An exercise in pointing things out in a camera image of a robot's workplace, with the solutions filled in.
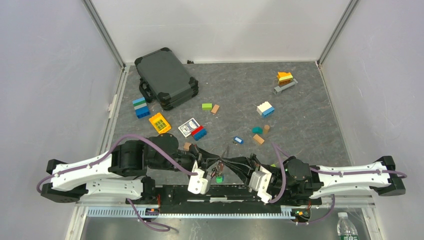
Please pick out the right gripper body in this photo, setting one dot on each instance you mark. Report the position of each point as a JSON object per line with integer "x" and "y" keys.
{"x": 277, "y": 183}

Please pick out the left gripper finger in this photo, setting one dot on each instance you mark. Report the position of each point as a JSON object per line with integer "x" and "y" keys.
{"x": 205, "y": 165}
{"x": 205, "y": 156}

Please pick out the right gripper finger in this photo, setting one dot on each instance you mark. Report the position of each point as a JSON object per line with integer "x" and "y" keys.
{"x": 240, "y": 162}
{"x": 243, "y": 170}

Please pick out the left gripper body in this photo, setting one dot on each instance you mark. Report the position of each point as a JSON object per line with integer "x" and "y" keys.
{"x": 194, "y": 150}

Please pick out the metal keyring plate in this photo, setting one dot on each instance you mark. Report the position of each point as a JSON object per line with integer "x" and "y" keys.
{"x": 218, "y": 169}

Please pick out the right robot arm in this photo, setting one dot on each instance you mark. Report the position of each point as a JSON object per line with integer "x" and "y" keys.
{"x": 296, "y": 182}

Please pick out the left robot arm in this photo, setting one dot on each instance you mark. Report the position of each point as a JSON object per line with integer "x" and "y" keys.
{"x": 121, "y": 172}

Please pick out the green key tag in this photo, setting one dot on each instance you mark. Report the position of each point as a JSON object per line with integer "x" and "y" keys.
{"x": 219, "y": 179}

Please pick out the light wooden block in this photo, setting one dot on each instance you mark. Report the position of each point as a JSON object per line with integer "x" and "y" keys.
{"x": 187, "y": 146}

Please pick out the blue key tag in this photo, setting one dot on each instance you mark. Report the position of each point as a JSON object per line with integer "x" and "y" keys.
{"x": 237, "y": 140}

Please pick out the red blue lego block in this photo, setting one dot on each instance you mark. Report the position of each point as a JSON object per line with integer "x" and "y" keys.
{"x": 199, "y": 133}

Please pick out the orange wooden block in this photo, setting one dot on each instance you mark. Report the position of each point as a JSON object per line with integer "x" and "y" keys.
{"x": 258, "y": 139}

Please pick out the teal wooden block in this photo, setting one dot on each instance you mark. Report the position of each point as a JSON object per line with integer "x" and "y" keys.
{"x": 257, "y": 130}

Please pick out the playing card box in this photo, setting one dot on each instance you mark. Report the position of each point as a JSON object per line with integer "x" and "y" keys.
{"x": 188, "y": 127}

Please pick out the tan wooden cylinder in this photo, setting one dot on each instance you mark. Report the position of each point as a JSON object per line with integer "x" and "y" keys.
{"x": 266, "y": 129}

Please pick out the green lego brick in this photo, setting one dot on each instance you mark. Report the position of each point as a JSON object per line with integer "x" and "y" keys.
{"x": 207, "y": 106}

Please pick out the tan wooden block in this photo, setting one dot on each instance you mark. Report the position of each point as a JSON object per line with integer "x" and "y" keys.
{"x": 215, "y": 109}

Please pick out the yellow lego plate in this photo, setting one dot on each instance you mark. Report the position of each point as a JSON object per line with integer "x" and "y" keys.
{"x": 159, "y": 123}

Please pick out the white blue lego block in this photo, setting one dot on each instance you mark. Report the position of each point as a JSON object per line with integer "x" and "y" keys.
{"x": 265, "y": 109}

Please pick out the grey lego piece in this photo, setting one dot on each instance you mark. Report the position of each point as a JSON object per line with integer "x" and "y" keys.
{"x": 279, "y": 89}

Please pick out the blue green white lego stack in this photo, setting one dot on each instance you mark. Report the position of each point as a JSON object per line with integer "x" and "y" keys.
{"x": 140, "y": 107}

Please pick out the black hard case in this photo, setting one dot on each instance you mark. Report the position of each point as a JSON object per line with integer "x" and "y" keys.
{"x": 164, "y": 78}

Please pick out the plastic water bottle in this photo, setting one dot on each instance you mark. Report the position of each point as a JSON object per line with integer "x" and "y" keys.
{"x": 346, "y": 230}

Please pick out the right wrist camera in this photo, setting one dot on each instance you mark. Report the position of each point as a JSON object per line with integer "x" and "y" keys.
{"x": 259, "y": 182}

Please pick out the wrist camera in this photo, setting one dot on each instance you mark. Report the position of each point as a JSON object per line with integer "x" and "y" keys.
{"x": 259, "y": 182}
{"x": 199, "y": 183}

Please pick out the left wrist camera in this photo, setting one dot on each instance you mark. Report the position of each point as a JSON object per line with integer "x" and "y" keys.
{"x": 199, "y": 183}

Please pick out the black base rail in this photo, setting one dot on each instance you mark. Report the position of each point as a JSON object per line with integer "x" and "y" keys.
{"x": 220, "y": 199}

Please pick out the white cable duct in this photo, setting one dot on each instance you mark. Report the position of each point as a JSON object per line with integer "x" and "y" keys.
{"x": 144, "y": 212}

